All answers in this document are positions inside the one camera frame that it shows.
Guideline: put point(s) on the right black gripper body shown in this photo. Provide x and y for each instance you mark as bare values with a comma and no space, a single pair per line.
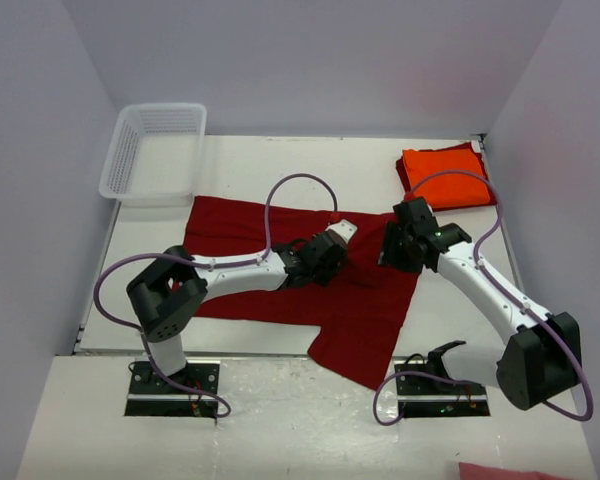
408,255

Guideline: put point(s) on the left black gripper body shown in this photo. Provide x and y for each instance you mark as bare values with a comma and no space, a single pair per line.
323,274

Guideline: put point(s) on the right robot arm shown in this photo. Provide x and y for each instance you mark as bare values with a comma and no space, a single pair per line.
540,356

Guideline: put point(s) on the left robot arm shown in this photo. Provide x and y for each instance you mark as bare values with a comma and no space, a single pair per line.
167,293

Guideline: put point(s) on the folded orange t shirt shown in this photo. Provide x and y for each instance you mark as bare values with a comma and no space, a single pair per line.
442,175

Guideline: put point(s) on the white plastic basket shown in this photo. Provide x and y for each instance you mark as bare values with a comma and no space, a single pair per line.
153,154

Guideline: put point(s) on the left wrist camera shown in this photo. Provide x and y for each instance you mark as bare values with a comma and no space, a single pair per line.
341,227

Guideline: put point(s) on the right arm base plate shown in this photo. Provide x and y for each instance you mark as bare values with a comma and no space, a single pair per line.
420,397

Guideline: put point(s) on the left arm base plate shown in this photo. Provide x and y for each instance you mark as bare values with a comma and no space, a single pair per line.
150,396

